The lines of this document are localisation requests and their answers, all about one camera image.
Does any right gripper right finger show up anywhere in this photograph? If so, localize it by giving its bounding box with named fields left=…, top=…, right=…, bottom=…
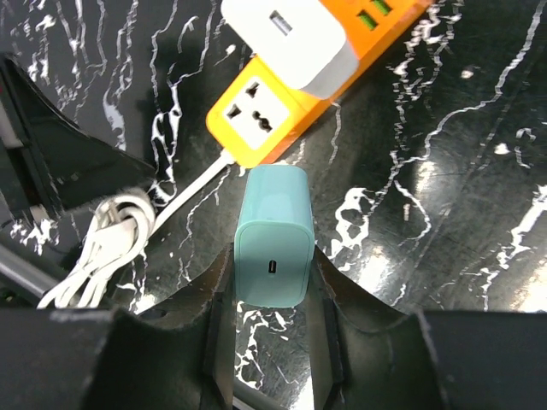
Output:
left=309, top=249, right=448, bottom=409

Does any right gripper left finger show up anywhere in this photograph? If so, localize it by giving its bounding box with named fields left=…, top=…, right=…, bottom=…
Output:
left=82, top=245, right=235, bottom=409

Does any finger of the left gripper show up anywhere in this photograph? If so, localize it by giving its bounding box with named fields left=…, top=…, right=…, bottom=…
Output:
left=1, top=53, right=155, bottom=220

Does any teal USB charger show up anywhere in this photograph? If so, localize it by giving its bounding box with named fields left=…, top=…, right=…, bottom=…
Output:
left=233, top=164, right=315, bottom=308

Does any orange power strip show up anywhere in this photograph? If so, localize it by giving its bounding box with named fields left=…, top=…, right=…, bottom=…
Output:
left=206, top=1, right=430, bottom=168

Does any white USB charger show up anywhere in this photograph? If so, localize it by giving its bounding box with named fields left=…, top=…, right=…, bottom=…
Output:
left=221, top=0, right=359, bottom=100

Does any black marble mat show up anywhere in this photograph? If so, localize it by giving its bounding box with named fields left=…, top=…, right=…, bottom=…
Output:
left=1, top=1, right=546, bottom=409

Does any white orange-strip cord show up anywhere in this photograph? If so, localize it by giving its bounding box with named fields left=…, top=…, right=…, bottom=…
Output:
left=36, top=151, right=236, bottom=311

